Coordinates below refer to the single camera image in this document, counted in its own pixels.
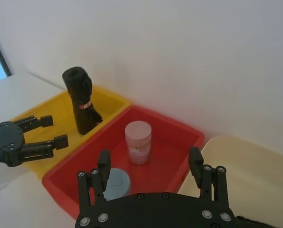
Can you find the grey-blue round container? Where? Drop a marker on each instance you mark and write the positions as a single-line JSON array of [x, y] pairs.
[[118, 184]]

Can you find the pink and white jar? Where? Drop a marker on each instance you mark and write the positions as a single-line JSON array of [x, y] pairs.
[[138, 142]]

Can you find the black rolled cloth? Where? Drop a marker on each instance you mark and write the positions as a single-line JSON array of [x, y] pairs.
[[83, 99]]

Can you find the red plastic bin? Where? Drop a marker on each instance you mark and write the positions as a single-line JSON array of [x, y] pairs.
[[169, 140]]

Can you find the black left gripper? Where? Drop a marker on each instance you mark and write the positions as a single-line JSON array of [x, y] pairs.
[[5, 142]]

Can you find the yellow plastic bin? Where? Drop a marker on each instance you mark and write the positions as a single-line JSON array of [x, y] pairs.
[[60, 107]]

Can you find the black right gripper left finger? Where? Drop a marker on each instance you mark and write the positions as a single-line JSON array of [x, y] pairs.
[[104, 166]]

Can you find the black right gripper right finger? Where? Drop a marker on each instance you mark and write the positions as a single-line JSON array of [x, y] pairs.
[[196, 164]]

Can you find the cream plastic bin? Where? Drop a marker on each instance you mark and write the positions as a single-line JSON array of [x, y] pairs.
[[250, 166]]

